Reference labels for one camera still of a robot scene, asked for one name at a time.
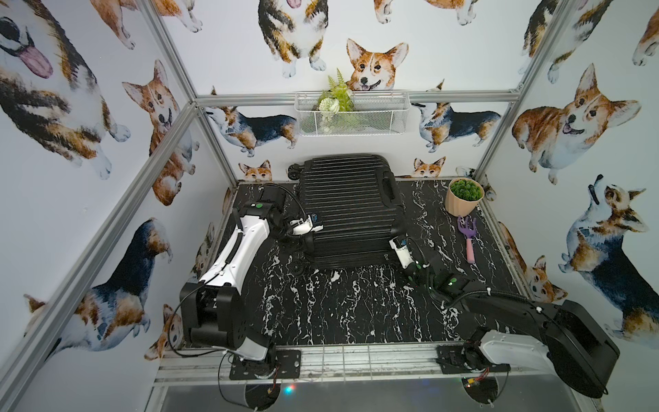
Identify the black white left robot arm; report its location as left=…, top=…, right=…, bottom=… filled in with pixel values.
left=175, top=183, right=323, bottom=369

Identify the green artificial succulent plant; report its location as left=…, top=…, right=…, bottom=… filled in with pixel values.
left=450, top=179, right=484, bottom=202

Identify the aluminium front rail frame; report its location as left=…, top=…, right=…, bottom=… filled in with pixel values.
left=145, top=343, right=602, bottom=411

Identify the white wire wall basket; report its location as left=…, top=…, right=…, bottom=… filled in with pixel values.
left=294, top=92, right=411, bottom=137

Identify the peach plastic flower pot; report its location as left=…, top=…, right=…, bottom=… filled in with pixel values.
left=444, top=178, right=485, bottom=217

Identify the artificial fern with white flower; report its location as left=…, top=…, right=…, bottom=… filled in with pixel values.
left=317, top=69, right=355, bottom=135

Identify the black hard-shell suitcase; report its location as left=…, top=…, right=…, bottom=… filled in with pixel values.
left=288, top=154, right=407, bottom=270

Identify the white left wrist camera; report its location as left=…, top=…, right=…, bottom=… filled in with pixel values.
left=289, top=215, right=324, bottom=236

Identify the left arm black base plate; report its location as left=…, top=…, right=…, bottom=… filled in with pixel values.
left=229, top=348, right=302, bottom=380

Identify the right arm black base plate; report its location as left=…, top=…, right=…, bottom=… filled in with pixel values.
left=435, top=343, right=511, bottom=374

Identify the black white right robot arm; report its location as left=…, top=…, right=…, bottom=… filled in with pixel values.
left=390, top=236, right=620, bottom=399

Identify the purple pink garden fork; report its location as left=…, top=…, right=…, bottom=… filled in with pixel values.
left=458, top=216, right=477, bottom=264

